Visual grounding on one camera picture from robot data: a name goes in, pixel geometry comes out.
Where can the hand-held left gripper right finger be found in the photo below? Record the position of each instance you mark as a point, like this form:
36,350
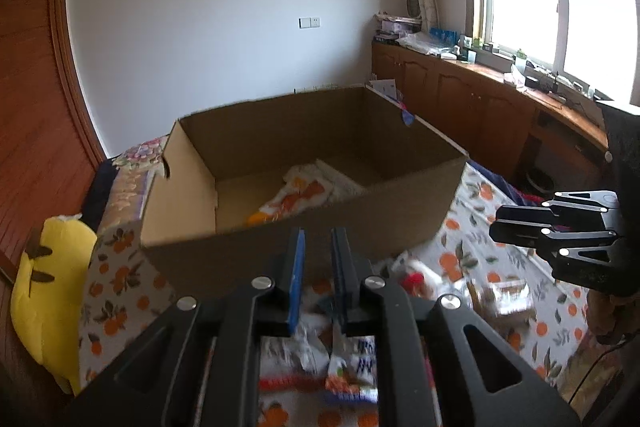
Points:
339,277

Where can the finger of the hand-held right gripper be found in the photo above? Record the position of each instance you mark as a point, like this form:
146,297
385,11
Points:
580,201
520,227

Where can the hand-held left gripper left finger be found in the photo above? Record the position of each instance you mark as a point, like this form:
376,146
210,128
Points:
298,277

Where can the orange and white snack packet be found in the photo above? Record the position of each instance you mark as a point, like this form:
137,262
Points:
295,199

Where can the white packet with blue print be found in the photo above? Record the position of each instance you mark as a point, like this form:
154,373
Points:
355,367

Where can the brown cardboard box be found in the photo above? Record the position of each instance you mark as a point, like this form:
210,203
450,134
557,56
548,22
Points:
280,142

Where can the clear pack of brown snacks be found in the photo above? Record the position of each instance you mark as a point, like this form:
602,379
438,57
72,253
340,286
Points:
502,304

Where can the person's right hand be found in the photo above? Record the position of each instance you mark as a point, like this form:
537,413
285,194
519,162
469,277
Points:
607,314

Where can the red and white snack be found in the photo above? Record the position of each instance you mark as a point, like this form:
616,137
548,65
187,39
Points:
415,279

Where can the white packet with red stripe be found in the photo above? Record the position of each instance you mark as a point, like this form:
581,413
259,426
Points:
292,357

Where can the wooden cabinet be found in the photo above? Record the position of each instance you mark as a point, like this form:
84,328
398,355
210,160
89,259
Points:
475,102

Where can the orange fruit print bedsheet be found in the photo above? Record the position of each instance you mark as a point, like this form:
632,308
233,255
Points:
120,277

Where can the floral quilt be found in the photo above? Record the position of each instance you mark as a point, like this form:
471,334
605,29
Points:
135,177

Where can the clear plastic bag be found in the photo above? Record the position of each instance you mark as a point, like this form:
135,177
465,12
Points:
425,44

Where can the blue boxes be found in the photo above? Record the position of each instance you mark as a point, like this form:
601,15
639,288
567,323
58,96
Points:
444,34

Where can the dark cloth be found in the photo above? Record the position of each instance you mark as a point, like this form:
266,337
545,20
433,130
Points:
100,192

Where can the stack of boxes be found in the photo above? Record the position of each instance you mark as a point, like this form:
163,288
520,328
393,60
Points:
395,27

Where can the round hand fan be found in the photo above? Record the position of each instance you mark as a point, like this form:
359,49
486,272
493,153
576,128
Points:
413,5

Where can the yellow plush toy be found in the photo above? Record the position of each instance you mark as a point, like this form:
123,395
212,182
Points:
50,287

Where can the wooden wardrobe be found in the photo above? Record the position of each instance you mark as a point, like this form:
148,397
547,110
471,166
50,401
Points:
35,82

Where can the white wall socket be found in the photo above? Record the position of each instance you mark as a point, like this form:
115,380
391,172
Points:
310,22

